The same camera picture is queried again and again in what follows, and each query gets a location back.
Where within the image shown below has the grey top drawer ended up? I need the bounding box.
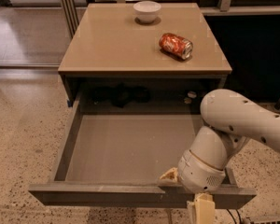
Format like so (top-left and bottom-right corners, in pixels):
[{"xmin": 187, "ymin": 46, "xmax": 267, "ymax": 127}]
[{"xmin": 28, "ymin": 91, "xmax": 258, "ymax": 210}]

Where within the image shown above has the metal window frame post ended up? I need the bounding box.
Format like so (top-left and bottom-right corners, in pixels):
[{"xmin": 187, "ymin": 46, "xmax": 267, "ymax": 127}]
[{"xmin": 60, "ymin": 0, "xmax": 79, "ymax": 38}]

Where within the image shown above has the grey drawer cabinet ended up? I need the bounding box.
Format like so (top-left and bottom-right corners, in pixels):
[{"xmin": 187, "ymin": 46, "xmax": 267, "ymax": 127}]
[{"xmin": 58, "ymin": 3, "xmax": 231, "ymax": 110}]

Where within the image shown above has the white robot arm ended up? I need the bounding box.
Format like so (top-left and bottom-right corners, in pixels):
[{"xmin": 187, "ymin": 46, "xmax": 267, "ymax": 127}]
[{"xmin": 161, "ymin": 89, "xmax": 280, "ymax": 224}]

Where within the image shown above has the white ceramic bowl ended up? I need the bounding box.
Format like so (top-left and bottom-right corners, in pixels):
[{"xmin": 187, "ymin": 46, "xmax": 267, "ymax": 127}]
[{"xmin": 133, "ymin": 1, "xmax": 161, "ymax": 23}]

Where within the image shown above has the grey power strip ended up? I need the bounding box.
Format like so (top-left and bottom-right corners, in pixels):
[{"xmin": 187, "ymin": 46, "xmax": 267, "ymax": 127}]
[{"xmin": 243, "ymin": 216, "xmax": 280, "ymax": 224}]

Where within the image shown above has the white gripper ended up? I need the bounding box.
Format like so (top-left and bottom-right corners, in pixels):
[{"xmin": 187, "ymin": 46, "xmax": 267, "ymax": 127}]
[{"xmin": 160, "ymin": 150, "xmax": 225, "ymax": 224}]

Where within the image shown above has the red soda can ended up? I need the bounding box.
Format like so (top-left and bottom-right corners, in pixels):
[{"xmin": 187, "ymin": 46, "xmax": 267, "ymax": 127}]
[{"xmin": 159, "ymin": 33, "xmax": 193, "ymax": 60}]

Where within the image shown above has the black cable loop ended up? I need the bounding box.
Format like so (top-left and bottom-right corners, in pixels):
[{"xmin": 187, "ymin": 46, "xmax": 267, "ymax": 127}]
[{"xmin": 226, "ymin": 208, "xmax": 243, "ymax": 224}]

